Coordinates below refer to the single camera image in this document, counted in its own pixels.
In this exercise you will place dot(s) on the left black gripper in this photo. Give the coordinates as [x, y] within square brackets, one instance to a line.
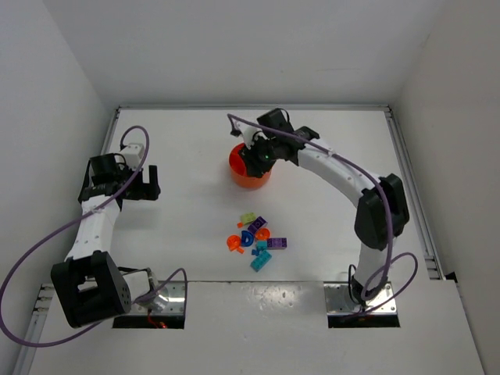
[141, 187]

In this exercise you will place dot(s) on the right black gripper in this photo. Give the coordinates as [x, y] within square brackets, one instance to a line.
[253, 164]

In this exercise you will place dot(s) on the pale green curved lego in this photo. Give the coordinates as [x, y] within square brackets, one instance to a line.
[247, 218]

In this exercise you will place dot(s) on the purple square lego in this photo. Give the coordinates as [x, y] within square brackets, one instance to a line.
[257, 224]

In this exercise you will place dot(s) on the orange ring lego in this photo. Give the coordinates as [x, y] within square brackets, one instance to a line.
[234, 244]
[263, 234]

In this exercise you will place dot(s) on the purple long lego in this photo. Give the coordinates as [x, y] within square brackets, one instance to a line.
[277, 243]

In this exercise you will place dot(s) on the teal small lego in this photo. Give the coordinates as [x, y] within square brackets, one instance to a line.
[261, 245]

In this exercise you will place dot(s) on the teal long lego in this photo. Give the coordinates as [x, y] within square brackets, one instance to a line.
[260, 261]

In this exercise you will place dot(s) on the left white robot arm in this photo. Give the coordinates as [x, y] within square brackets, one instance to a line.
[89, 285]

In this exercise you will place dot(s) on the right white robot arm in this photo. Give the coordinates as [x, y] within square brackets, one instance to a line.
[381, 210]

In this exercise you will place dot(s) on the orange round divided container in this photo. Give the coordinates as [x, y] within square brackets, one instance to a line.
[239, 174]

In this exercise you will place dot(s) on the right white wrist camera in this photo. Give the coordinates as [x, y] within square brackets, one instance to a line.
[244, 131]

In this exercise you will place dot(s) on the blue ring lego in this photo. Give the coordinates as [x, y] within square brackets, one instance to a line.
[247, 238]

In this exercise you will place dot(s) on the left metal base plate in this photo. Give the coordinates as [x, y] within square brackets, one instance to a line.
[170, 300]

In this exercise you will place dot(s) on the metal base plate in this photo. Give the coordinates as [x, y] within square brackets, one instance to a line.
[170, 300]
[339, 303]

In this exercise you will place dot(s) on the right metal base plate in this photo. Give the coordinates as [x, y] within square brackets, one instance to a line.
[339, 303]

